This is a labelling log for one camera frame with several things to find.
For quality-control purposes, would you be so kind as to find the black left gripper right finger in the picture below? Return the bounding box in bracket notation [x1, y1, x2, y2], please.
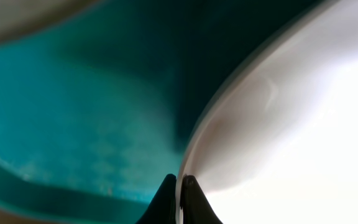
[180, 175, 222, 224]

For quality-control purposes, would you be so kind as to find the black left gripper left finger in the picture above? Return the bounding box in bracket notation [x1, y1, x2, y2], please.
[136, 174, 177, 224]

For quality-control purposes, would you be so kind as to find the pink round plate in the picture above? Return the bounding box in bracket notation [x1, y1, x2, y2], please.
[179, 0, 358, 223]

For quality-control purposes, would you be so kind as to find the teal plastic tray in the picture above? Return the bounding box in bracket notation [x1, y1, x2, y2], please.
[0, 0, 316, 223]

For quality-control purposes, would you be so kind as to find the grey bowl of rice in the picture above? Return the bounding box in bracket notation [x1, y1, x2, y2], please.
[0, 0, 99, 43]

